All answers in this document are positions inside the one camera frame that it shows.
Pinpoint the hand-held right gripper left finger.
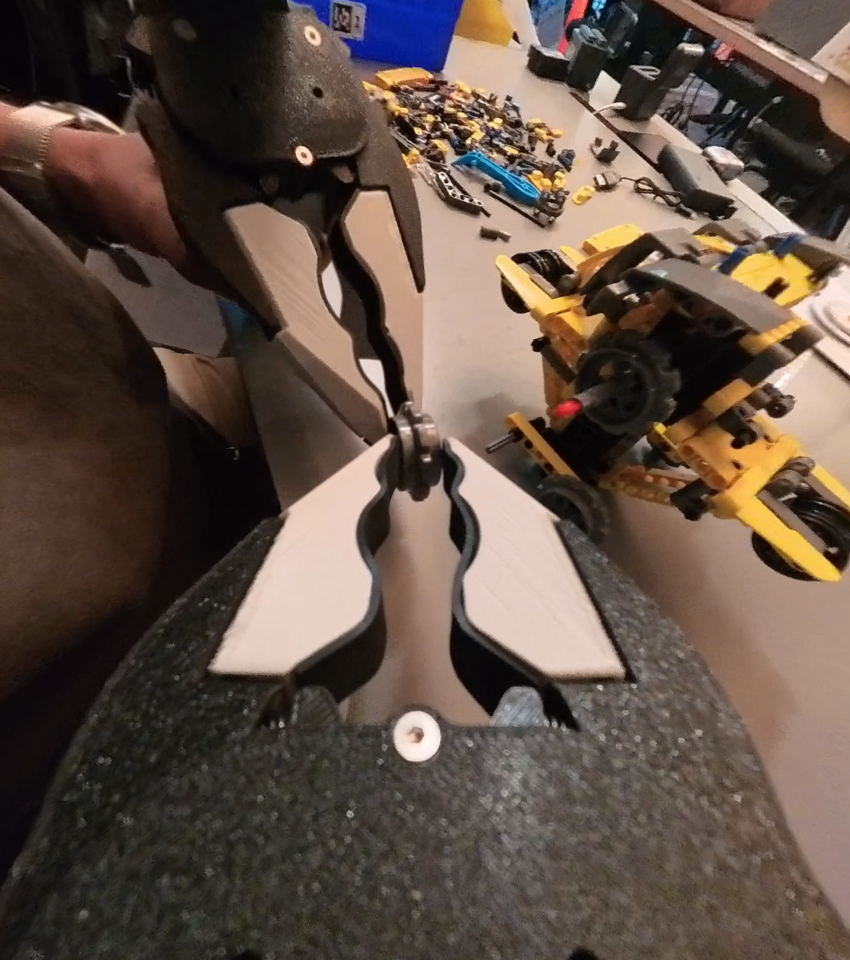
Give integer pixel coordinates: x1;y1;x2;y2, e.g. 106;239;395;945
207;438;396;710

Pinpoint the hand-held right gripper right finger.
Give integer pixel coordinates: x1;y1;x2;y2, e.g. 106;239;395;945
443;437;629;721

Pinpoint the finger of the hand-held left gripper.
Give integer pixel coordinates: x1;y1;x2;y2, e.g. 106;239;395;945
323;183;430;421
224;201;392;451

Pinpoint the grey toy gear wheel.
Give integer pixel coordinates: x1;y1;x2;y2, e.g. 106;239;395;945
383;401;447;502
537;472;614;541

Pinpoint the yellow toy brick vehicle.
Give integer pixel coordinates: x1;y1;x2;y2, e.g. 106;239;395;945
494;221;850;585

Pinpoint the person's left hand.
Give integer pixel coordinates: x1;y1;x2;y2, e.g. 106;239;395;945
41;131;197;280

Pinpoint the blue plastic bin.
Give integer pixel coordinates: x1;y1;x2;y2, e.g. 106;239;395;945
286;0;465;65

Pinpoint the silver wristwatch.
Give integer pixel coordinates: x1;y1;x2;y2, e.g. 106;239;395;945
5;101;126;185

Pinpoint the pile of toy brick parts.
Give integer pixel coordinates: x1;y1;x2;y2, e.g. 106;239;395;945
361;66;599;230

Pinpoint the black oblong device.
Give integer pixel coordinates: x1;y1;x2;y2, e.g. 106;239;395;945
653;142;737;219

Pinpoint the black charger block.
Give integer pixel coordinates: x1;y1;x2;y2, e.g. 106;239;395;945
616;63;681;121

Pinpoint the black cable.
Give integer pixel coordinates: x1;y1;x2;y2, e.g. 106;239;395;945
593;172;696;219

